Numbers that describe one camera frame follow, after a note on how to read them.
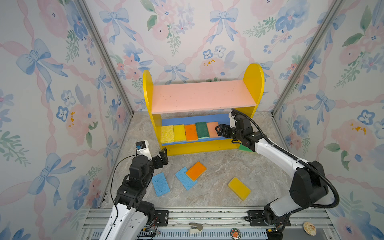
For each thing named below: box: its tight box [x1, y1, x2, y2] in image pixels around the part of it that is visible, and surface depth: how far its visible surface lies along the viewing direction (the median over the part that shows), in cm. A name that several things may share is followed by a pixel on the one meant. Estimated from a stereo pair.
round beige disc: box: [303, 221, 317, 237], surface depth 73 cm
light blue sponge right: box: [175, 166, 198, 191], surface depth 87 cm
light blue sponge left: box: [152, 172, 171, 197], surface depth 85 cm
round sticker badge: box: [230, 227, 242, 240], surface depth 71 cm
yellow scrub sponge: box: [173, 124, 187, 142], surface depth 90 cm
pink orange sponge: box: [206, 121, 221, 138], surface depth 92 cm
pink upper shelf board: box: [151, 79, 257, 115], surface depth 75 cm
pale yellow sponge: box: [186, 161, 207, 182], surface depth 90 cm
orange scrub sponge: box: [185, 124, 199, 142], surface depth 90 cm
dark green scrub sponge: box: [195, 121, 210, 139], surface depth 92 cm
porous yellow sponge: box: [161, 125, 175, 144], surface depth 90 cm
